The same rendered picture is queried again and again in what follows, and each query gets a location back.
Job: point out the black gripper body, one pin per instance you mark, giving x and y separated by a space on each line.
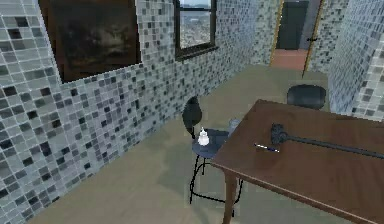
278 133

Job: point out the blue and white pen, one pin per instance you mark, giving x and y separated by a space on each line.
266 147

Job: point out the black round-seat chair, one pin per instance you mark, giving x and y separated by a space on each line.
192 114
306 96

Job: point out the brown wooden table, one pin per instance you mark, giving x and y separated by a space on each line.
310 176

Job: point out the grey room door yellow edge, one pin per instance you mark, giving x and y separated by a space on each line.
316 23

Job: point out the dark framed window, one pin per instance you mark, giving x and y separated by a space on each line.
196 30

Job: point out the dark framed wall picture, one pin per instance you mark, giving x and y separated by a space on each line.
96 36

